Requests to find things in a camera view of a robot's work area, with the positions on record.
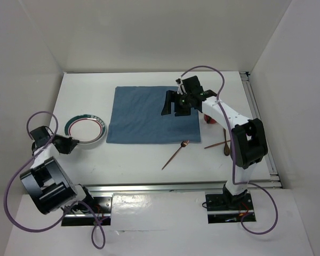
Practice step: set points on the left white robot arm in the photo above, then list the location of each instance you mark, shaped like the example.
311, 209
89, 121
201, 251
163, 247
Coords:
46, 181

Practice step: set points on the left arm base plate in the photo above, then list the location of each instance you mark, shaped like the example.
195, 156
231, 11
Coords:
80, 216

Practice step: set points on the copper knife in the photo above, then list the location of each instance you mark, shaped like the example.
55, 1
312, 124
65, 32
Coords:
217, 144

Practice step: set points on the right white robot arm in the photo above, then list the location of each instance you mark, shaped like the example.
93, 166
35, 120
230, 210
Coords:
248, 143

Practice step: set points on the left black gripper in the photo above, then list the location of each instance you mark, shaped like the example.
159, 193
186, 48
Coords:
70, 144

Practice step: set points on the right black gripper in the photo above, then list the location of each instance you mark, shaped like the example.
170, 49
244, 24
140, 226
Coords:
172, 97

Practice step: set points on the aluminium rail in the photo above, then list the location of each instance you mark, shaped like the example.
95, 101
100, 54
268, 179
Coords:
268, 158
164, 187

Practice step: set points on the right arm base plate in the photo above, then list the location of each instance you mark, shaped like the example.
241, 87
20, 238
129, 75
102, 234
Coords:
218, 211

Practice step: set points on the copper fork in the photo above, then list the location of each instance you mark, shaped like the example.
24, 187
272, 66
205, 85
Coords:
182, 145

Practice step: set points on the red mug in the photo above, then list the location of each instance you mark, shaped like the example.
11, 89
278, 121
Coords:
209, 119

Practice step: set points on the aluminium right side rail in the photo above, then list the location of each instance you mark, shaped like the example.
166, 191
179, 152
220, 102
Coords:
268, 158

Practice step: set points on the blue cloth placemat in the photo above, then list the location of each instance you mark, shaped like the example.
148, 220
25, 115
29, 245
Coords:
136, 118

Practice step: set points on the aluminium front rail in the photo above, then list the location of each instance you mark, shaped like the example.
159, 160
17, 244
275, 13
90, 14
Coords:
164, 187

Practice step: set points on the white plate green red rim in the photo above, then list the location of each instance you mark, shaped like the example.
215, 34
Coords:
86, 128

